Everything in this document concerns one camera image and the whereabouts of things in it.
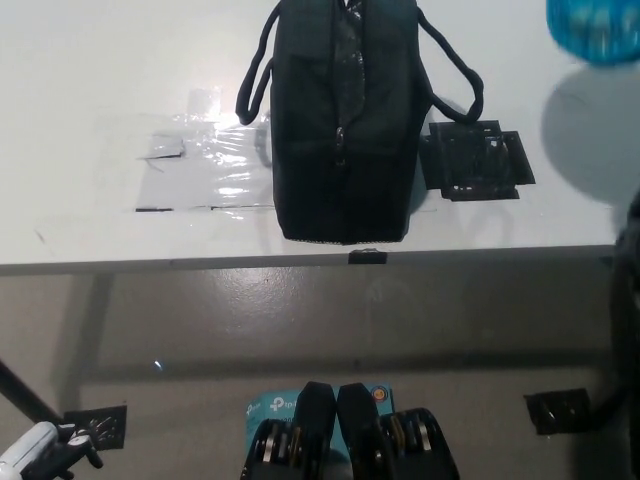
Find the small black tape strip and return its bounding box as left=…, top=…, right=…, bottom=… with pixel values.
left=348, top=248, right=389, bottom=265

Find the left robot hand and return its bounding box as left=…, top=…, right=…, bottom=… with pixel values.
left=53, top=423, right=104, bottom=474

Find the blue plastic-wrapped plate stack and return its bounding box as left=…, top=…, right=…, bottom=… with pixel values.
left=545, top=0, right=640, bottom=67

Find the large black tape patch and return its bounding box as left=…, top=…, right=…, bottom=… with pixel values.
left=418, top=118, right=537, bottom=203

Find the grey paper piece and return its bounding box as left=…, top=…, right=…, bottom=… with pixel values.
left=137, top=132, right=186, bottom=161

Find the black fabric handbag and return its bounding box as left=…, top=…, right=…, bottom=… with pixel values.
left=234, top=0, right=485, bottom=246

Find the black floor tape marker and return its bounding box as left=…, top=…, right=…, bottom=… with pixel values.
left=63, top=404, right=129, bottom=449
left=523, top=388, right=591, bottom=436

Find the black table leg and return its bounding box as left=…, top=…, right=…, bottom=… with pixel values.
left=592, top=379, right=640, bottom=434
left=0, top=357, right=64, bottom=426

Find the clear plastic sheet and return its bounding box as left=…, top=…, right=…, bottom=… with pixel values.
left=134, top=87, right=279, bottom=214

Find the teal tp-link box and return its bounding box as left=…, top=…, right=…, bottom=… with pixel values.
left=244, top=384, right=399, bottom=466

